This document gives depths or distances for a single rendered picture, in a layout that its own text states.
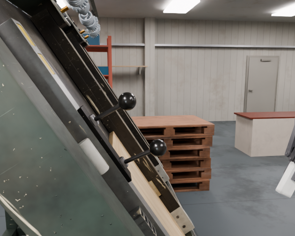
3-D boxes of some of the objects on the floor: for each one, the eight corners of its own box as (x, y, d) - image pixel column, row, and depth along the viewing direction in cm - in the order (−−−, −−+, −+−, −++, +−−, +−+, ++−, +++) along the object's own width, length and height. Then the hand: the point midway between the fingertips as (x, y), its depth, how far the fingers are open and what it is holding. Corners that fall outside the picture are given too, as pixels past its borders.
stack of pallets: (193, 168, 463) (194, 114, 448) (212, 190, 376) (215, 124, 361) (116, 172, 445) (115, 116, 430) (118, 196, 358) (116, 127, 343)
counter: (349, 152, 556) (354, 115, 543) (247, 157, 527) (250, 117, 514) (323, 143, 624) (326, 110, 612) (232, 147, 596) (233, 112, 583)
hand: (290, 179), depth 57 cm, fingers closed
